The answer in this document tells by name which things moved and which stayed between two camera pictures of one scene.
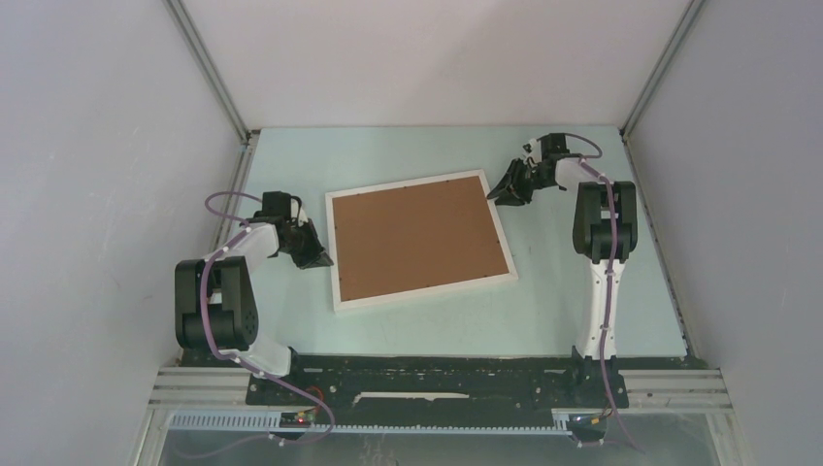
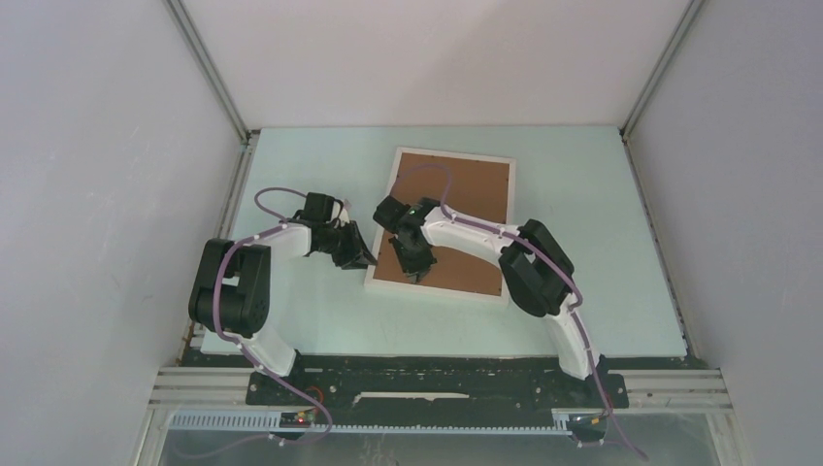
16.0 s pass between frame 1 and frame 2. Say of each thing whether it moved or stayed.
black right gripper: moved
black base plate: stayed
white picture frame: moved
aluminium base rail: stayed
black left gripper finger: moved
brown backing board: moved
